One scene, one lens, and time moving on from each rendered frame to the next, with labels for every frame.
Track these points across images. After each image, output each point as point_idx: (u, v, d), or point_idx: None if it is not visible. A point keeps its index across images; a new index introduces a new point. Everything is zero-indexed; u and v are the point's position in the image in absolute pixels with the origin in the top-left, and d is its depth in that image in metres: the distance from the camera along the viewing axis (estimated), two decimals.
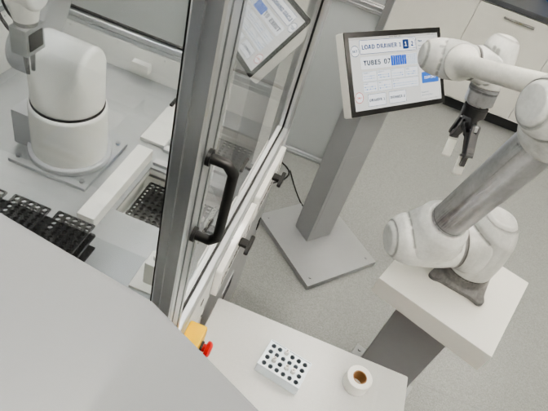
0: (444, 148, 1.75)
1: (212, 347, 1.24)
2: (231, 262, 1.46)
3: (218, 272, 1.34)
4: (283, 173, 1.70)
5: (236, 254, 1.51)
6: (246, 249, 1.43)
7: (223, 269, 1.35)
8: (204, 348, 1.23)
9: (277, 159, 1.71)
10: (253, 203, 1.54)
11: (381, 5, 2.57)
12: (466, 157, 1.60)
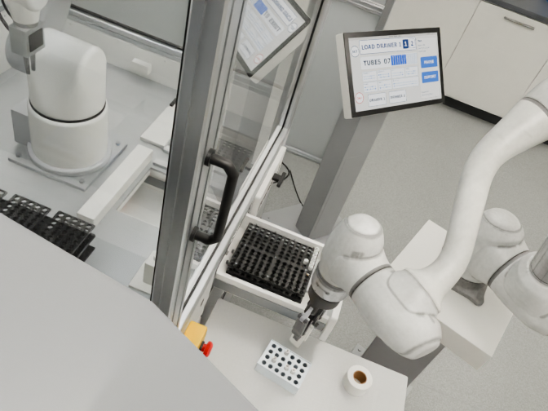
0: (300, 343, 1.27)
1: (212, 347, 1.24)
2: None
3: (333, 320, 1.32)
4: (283, 173, 1.70)
5: None
6: None
7: (337, 316, 1.33)
8: (204, 348, 1.23)
9: (277, 159, 1.71)
10: None
11: (381, 5, 2.57)
12: None
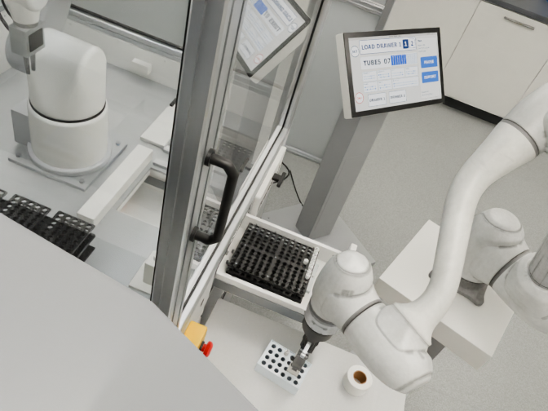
0: (299, 372, 1.29)
1: (212, 347, 1.24)
2: None
3: None
4: (283, 173, 1.70)
5: None
6: None
7: None
8: (204, 348, 1.23)
9: (277, 159, 1.71)
10: (353, 244, 1.53)
11: (381, 5, 2.57)
12: None
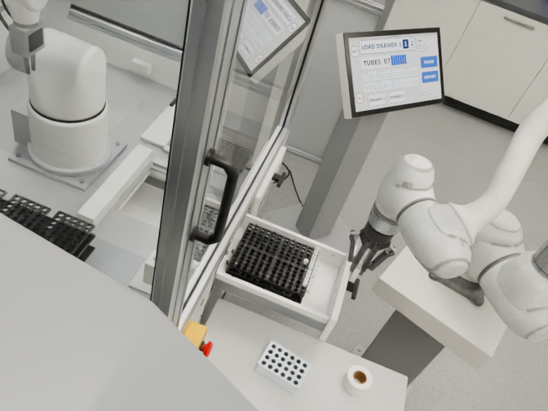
0: (351, 276, 1.44)
1: (212, 347, 1.24)
2: None
3: (333, 320, 1.32)
4: (283, 173, 1.70)
5: None
6: (354, 293, 1.42)
7: (337, 316, 1.33)
8: (204, 348, 1.23)
9: (277, 159, 1.71)
10: None
11: (381, 5, 2.57)
12: (366, 267, 1.42)
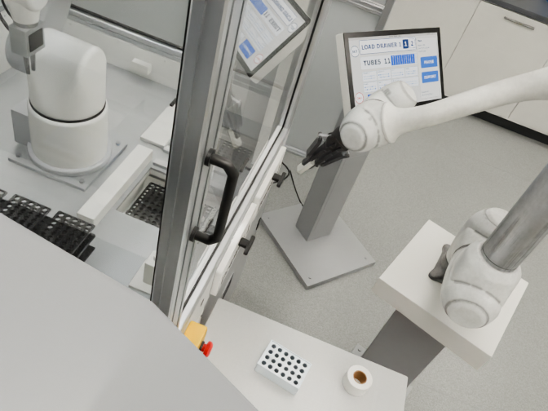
0: (302, 169, 1.64)
1: (212, 347, 1.24)
2: (231, 262, 1.46)
3: (218, 272, 1.34)
4: (283, 173, 1.70)
5: (236, 254, 1.51)
6: (246, 249, 1.43)
7: (223, 269, 1.35)
8: (204, 348, 1.23)
9: (277, 159, 1.71)
10: (253, 203, 1.54)
11: (381, 5, 2.57)
12: (317, 163, 1.63)
